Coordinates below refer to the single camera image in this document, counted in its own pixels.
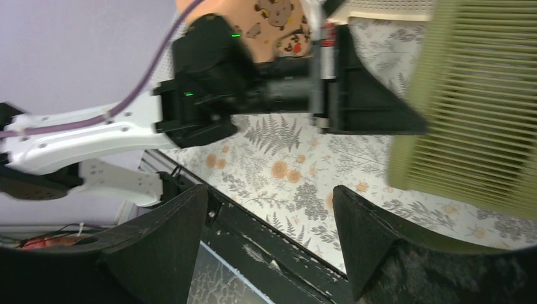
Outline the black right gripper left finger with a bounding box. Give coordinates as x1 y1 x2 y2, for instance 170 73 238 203
1 184 208 303

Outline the cream perforated plastic basket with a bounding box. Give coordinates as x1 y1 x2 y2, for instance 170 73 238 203
322 0 436 24

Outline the floral patterned table mat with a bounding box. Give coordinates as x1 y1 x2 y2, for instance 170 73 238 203
161 16 537 274

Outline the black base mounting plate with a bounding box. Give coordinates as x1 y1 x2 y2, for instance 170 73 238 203
201 184 354 303

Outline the orange bucket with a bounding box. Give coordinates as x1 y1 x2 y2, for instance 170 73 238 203
185 0 312 62

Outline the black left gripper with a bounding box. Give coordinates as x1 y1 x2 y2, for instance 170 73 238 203
247 24 427 135

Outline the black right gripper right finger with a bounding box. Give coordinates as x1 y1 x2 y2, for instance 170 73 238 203
333 186 536 303

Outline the green ribbed waste bin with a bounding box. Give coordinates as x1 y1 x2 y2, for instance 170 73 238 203
387 1 536 220

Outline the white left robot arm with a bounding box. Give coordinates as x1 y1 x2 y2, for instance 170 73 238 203
1 14 427 207

